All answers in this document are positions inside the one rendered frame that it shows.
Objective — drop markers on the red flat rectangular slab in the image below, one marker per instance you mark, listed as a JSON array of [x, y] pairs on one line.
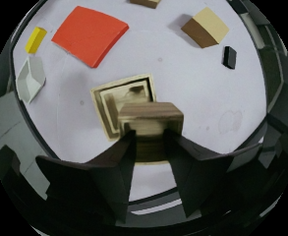
[[89, 34]]

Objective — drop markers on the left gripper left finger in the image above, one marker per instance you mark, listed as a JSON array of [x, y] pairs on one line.
[[107, 177]]

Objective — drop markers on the yellow block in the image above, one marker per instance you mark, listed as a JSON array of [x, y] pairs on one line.
[[35, 39]]

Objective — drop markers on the grey open bin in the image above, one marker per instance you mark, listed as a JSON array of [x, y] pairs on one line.
[[30, 79]]

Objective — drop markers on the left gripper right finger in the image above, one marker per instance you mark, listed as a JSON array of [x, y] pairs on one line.
[[199, 172]]

